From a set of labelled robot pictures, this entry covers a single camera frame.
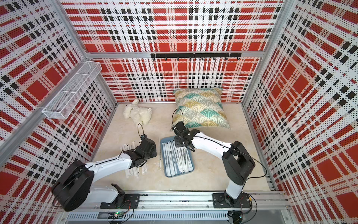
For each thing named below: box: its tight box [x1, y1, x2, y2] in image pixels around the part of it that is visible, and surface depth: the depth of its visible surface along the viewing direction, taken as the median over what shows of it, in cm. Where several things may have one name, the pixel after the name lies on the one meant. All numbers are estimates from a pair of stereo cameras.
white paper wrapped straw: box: [120, 143, 130, 152], surface depth 96 cm
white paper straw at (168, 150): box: [162, 136, 176, 178], surface depth 90 cm
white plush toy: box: [123, 98, 153, 126], surface depth 107 cm
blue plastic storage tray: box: [159, 135, 195, 177], surface depth 90 cm
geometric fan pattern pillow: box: [172, 87, 231, 129], surface depth 97 cm
